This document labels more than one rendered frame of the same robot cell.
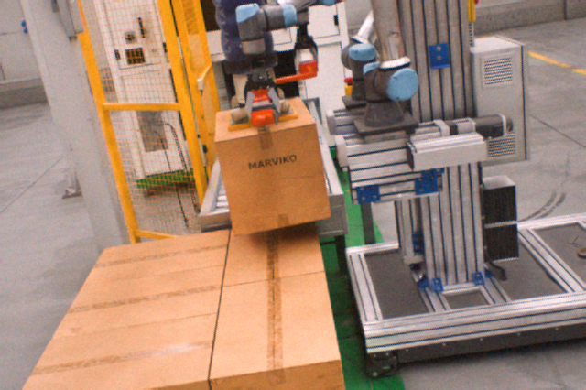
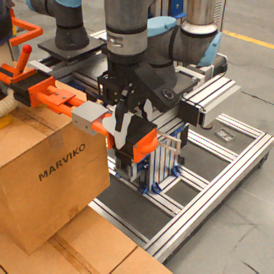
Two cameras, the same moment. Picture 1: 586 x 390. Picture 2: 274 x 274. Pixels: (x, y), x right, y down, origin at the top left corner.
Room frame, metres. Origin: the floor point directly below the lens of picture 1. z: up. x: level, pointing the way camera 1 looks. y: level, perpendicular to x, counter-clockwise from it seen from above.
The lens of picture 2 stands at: (1.81, 0.50, 1.68)
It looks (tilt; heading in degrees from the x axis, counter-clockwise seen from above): 39 degrees down; 312
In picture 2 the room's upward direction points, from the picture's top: straight up
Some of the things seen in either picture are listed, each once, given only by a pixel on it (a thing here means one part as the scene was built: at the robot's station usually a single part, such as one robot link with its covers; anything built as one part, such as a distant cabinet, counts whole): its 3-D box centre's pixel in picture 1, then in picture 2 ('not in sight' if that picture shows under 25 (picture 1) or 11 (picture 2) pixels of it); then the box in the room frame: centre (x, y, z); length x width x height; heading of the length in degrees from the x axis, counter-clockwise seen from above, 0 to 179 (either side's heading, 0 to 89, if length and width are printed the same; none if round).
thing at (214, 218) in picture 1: (271, 209); not in sight; (2.97, 0.12, 0.58); 0.70 x 0.03 x 0.06; 89
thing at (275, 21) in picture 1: (276, 17); not in sight; (2.27, -0.04, 1.50); 0.11 x 0.11 x 0.08; 16
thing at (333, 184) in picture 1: (322, 150); not in sight; (4.13, -0.23, 0.50); 2.31 x 0.05 x 0.19; 179
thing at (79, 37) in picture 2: (366, 86); (71, 32); (2.99, -0.40, 1.09); 0.15 x 0.15 x 0.10
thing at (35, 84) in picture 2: (258, 97); (34, 87); (2.55, 0.08, 1.20); 0.10 x 0.08 x 0.06; 93
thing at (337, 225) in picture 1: (275, 230); not in sight; (2.97, 0.12, 0.48); 0.70 x 0.03 x 0.15; 89
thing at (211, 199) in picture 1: (223, 166); not in sight; (4.14, 0.42, 0.50); 2.31 x 0.05 x 0.19; 179
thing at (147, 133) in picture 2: (261, 115); (131, 139); (2.20, 0.07, 1.20); 0.08 x 0.07 x 0.05; 3
